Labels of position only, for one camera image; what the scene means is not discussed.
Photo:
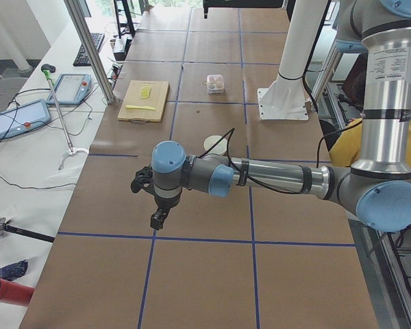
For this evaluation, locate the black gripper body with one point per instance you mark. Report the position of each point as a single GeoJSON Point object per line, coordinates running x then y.
{"type": "Point", "coordinates": [166, 203]}

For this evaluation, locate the clear plastic egg box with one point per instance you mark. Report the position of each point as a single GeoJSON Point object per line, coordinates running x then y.
{"type": "Point", "coordinates": [212, 88]}

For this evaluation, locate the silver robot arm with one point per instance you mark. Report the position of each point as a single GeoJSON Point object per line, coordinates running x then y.
{"type": "Point", "coordinates": [376, 188]}

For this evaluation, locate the white bowl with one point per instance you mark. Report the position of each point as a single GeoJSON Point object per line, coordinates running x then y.
{"type": "Point", "coordinates": [215, 144]}

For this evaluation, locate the lemon slices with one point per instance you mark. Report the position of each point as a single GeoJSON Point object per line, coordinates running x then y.
{"type": "Point", "coordinates": [145, 91]}

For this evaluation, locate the wooden cutting board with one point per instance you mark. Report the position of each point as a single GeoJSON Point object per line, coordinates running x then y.
{"type": "Point", "coordinates": [157, 99]}

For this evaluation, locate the yellow plastic knife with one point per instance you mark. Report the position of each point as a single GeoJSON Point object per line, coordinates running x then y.
{"type": "Point", "coordinates": [133, 107]}

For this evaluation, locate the grabber reach stick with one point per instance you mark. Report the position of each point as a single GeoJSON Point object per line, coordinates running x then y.
{"type": "Point", "coordinates": [72, 150]}

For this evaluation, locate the far teach pendant tablet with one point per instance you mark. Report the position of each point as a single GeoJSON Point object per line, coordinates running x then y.
{"type": "Point", "coordinates": [71, 89]}

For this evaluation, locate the teach pendant tablet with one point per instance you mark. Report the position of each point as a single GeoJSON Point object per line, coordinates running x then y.
{"type": "Point", "coordinates": [71, 89]}
{"type": "Point", "coordinates": [24, 119]}

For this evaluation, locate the blue patterned cloth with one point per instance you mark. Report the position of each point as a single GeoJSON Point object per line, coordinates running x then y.
{"type": "Point", "coordinates": [14, 271]}

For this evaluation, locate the black tripod stand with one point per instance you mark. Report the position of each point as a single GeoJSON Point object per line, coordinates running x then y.
{"type": "Point", "coordinates": [6, 227]}

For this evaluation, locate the near teach pendant tablet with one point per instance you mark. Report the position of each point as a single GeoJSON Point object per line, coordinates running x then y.
{"type": "Point", "coordinates": [24, 119]}

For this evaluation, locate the red cylinder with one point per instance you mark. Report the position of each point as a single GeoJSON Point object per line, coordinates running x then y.
{"type": "Point", "coordinates": [14, 293]}

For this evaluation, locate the person in yellow shirt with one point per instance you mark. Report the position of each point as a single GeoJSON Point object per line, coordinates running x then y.
{"type": "Point", "coordinates": [346, 149]}

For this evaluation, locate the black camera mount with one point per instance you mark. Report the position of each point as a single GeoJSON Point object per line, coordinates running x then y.
{"type": "Point", "coordinates": [143, 181]}

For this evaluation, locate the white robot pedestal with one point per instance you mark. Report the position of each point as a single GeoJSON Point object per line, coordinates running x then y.
{"type": "Point", "coordinates": [284, 99]}

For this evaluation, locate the aluminium frame post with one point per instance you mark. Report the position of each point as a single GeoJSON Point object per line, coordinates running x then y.
{"type": "Point", "coordinates": [77, 16]}

